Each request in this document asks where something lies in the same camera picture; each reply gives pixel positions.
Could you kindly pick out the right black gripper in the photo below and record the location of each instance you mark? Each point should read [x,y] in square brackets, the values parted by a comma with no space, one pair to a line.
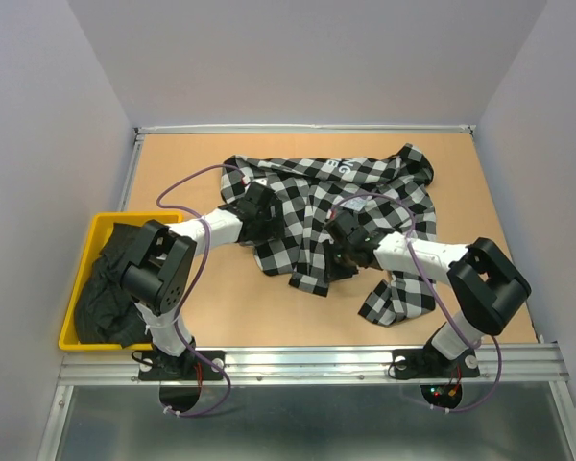
[332,271]

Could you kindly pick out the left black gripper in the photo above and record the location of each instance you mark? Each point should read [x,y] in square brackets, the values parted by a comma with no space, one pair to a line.
[275,228]

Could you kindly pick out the black white checkered shirt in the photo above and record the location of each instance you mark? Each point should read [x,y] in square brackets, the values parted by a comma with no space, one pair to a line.
[384,194]

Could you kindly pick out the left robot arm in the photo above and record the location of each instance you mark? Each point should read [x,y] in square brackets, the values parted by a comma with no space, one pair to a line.
[155,268]

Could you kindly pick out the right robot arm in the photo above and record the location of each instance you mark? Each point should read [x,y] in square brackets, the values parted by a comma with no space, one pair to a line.
[486,284]

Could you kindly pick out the dark shirt in bin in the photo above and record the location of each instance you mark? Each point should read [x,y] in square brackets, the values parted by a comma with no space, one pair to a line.
[104,313]

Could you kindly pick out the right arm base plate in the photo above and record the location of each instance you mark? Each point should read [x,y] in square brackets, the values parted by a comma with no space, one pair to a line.
[421,363]

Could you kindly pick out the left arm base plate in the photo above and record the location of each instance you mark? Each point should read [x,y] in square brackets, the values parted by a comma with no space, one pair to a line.
[156,366]

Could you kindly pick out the aluminium front rail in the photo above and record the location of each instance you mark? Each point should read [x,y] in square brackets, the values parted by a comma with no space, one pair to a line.
[308,366]

